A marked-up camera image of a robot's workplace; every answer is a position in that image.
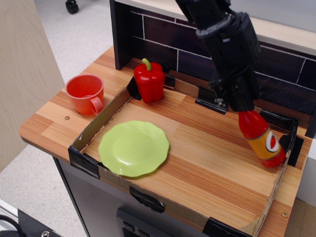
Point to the orange plastic cup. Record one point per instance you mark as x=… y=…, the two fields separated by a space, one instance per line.
x=86 y=93

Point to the dark tile backsplash panel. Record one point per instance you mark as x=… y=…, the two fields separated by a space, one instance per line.
x=286 y=77

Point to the red toy bell pepper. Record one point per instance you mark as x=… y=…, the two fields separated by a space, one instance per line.
x=150 y=79

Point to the red hot sauce bottle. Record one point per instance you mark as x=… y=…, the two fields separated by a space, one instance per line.
x=261 y=138

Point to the light wooden board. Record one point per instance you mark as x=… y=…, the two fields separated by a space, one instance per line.
x=29 y=75

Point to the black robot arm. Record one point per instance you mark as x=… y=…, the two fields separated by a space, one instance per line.
x=190 y=8

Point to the cardboard fence with black tape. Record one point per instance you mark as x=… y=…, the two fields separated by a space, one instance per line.
x=211 y=183

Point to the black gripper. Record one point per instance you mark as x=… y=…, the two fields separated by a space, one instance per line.
x=234 y=47

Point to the black caster wheel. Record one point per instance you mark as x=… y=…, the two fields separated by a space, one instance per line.
x=72 y=6

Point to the black oven control panel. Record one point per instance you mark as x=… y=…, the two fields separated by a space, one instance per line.
x=131 y=226

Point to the green plastic plate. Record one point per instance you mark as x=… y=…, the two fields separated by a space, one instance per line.
x=133 y=148

